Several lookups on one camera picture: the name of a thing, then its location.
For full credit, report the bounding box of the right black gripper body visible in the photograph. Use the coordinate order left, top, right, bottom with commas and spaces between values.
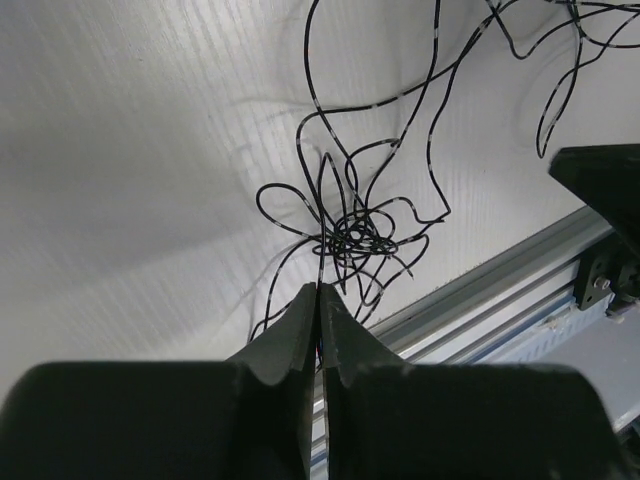
573, 234, 639, 317

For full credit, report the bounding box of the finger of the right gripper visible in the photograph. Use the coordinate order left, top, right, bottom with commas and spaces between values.
549, 144, 639, 254

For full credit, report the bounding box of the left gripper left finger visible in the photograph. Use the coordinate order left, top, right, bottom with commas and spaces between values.
1, 284, 318, 479

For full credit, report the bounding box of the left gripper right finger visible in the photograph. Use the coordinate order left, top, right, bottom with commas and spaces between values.
318, 285, 636, 479

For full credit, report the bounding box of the thin dark wire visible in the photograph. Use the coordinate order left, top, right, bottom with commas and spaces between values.
247, 0, 640, 346

